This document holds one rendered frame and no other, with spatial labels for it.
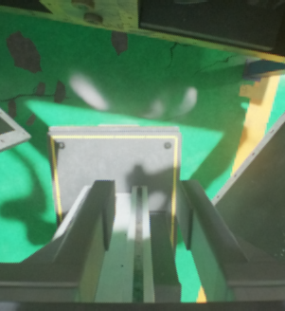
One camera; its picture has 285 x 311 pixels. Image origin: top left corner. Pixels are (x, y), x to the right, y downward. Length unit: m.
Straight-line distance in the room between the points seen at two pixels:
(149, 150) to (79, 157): 0.37
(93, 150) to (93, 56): 0.60
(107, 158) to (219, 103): 0.79
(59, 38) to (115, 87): 0.44
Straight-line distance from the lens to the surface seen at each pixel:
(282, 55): 0.86
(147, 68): 1.47
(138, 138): 1.16
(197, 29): 0.74
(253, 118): 1.64
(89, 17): 0.71
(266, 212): 0.70
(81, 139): 1.20
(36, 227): 1.91
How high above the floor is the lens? 1.46
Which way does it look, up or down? 75 degrees down
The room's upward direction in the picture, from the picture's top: 179 degrees clockwise
